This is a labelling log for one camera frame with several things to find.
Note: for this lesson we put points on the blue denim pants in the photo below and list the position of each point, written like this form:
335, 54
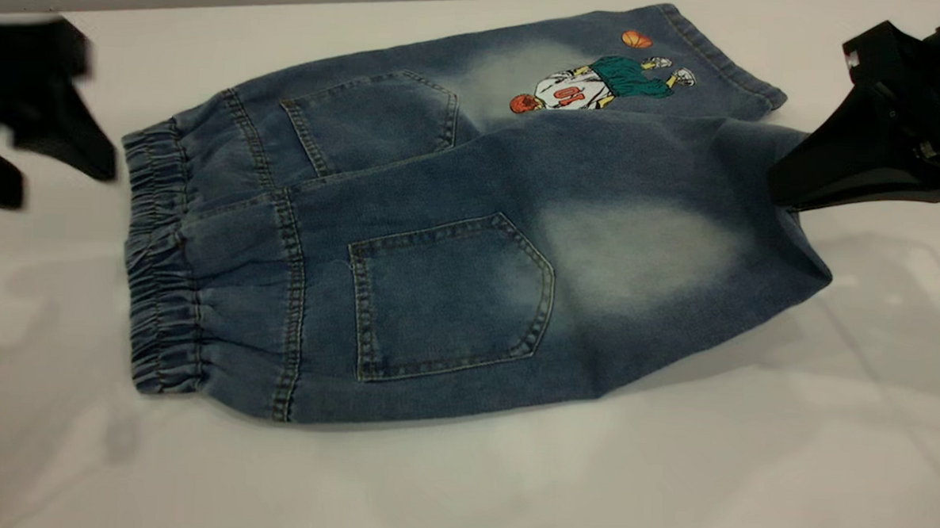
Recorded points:
453, 295

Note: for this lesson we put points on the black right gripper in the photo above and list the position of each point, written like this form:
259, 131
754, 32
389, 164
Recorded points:
930, 94

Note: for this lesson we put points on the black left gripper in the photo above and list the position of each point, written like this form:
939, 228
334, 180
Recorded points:
18, 70

